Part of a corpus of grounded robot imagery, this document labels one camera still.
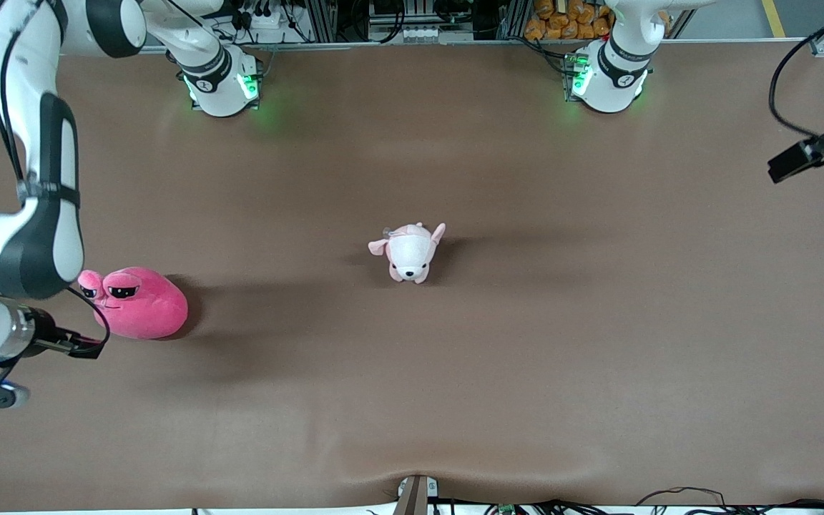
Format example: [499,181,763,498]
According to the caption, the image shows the pink plush toy with eyes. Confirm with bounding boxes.
[77,267,189,340]

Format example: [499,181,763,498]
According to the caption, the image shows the orange objects heap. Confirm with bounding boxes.
[524,0,613,41]

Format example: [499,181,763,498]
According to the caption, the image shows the brown table mat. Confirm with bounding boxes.
[0,39,824,512]

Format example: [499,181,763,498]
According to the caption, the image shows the pink and white dog plush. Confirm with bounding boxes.
[368,222,447,285]

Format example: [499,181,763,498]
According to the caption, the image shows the white power strip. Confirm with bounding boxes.
[237,0,291,29]

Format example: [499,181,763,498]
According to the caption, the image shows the black arched cable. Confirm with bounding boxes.
[635,486,727,506]

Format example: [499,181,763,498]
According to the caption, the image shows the black cable bundle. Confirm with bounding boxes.
[448,497,824,515]

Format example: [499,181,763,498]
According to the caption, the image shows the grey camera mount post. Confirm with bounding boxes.
[392,474,440,515]

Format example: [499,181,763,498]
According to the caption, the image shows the aluminium table edge rail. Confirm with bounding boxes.
[140,37,813,57]

